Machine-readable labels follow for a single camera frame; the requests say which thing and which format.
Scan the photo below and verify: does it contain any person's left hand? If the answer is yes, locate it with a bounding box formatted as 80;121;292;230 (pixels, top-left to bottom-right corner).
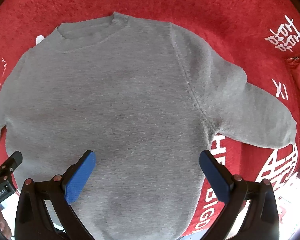
0;209;12;239

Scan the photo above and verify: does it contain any grey knit sweater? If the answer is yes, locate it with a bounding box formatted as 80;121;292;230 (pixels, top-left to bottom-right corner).
0;13;296;239

